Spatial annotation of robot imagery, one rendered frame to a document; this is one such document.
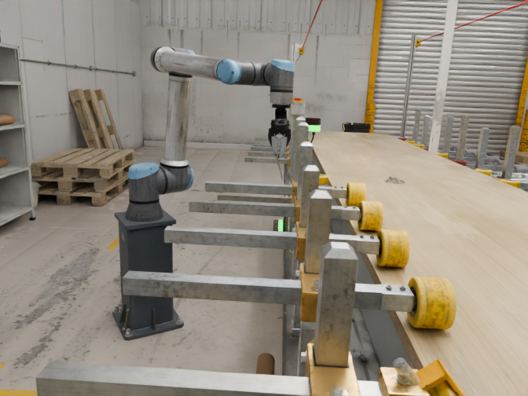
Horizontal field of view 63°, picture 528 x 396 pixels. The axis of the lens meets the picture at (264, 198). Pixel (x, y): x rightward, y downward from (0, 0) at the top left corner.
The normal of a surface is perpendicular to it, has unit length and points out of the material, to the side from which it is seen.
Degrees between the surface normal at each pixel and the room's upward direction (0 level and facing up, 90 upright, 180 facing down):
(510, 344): 0
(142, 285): 90
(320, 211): 90
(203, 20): 90
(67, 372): 0
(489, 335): 0
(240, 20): 90
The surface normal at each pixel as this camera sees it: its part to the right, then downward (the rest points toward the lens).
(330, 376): 0.04, -0.97
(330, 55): 0.00, 0.24
